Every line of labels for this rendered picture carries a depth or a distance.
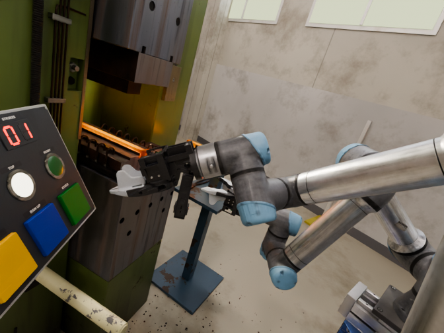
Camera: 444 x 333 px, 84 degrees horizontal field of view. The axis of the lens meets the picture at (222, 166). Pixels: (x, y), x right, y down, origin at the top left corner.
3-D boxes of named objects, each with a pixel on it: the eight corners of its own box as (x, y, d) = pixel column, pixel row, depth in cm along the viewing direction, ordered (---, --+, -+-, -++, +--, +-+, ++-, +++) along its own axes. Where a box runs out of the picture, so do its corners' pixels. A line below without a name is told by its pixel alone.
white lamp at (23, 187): (41, 195, 47) (41, 174, 45) (12, 203, 43) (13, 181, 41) (30, 188, 48) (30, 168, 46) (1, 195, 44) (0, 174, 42)
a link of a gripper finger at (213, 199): (199, 204, 85) (223, 208, 88) (203, 189, 83) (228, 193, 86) (197, 200, 88) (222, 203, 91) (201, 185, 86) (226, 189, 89)
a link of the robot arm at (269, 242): (260, 267, 83) (271, 240, 80) (256, 246, 94) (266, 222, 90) (283, 273, 84) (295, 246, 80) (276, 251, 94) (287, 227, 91)
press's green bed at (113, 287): (147, 300, 152) (162, 238, 137) (95, 357, 118) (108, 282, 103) (80, 258, 168) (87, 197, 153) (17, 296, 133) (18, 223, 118)
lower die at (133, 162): (152, 167, 111) (155, 149, 108) (118, 178, 93) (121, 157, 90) (83, 135, 123) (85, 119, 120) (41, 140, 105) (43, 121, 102)
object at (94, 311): (128, 330, 75) (131, 318, 73) (115, 345, 70) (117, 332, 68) (30, 261, 87) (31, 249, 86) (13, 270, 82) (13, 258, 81)
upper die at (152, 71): (168, 87, 100) (173, 63, 97) (134, 82, 82) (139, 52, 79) (91, 61, 112) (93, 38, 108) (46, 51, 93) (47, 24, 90)
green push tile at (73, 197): (91, 208, 62) (78, 181, 59) (76, 225, 55) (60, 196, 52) (84, 210, 62) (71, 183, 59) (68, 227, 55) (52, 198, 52)
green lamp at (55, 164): (69, 174, 56) (71, 157, 55) (49, 180, 52) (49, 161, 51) (59, 170, 57) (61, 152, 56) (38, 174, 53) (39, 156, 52)
